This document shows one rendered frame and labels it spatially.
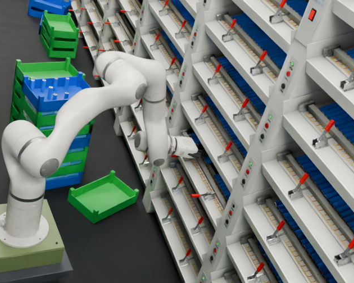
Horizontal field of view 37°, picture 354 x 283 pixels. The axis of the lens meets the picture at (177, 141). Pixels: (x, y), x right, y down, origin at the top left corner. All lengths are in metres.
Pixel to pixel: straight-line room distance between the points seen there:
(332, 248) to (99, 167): 1.73
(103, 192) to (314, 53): 1.55
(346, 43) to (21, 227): 1.23
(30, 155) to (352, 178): 0.95
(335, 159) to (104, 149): 1.85
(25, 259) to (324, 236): 1.03
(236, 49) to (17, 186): 0.93
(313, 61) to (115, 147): 1.80
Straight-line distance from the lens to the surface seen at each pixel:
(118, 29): 3.48
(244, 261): 1.96
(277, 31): 1.77
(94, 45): 4.11
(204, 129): 2.22
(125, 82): 1.76
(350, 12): 1.51
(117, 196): 2.81
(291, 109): 1.70
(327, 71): 1.57
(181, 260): 2.41
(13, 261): 1.97
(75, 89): 2.68
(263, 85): 1.82
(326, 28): 1.61
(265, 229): 1.81
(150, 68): 1.89
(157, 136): 2.06
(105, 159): 3.06
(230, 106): 2.03
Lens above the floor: 1.77
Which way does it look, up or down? 31 degrees down
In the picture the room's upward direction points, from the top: 17 degrees clockwise
